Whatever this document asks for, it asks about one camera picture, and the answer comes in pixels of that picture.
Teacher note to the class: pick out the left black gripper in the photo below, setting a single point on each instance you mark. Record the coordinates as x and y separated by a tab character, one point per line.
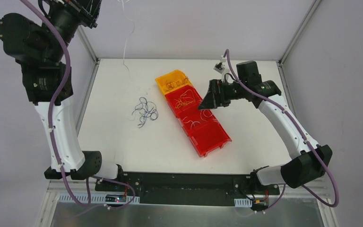
85	15

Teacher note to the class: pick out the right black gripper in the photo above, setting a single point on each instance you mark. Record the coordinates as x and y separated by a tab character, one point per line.
217	92

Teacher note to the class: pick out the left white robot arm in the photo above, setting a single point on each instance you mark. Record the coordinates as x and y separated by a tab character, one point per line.
42	52

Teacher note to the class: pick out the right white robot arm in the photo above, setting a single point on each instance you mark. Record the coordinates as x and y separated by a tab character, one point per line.
308	158

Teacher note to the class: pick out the red bin near yellow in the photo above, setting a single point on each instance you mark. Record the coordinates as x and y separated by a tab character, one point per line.
182	99

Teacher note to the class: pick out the red middle bin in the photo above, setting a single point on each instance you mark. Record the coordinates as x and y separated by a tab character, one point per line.
192	119

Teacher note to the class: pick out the red front bin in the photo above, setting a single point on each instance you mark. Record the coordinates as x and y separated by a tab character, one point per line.
208	137

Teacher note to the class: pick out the yellow plastic bin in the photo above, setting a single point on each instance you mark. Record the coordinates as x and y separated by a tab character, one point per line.
172	81

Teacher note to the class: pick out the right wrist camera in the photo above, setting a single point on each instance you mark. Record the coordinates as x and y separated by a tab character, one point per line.
219	68

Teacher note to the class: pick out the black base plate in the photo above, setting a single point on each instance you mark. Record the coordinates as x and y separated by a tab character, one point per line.
194	189

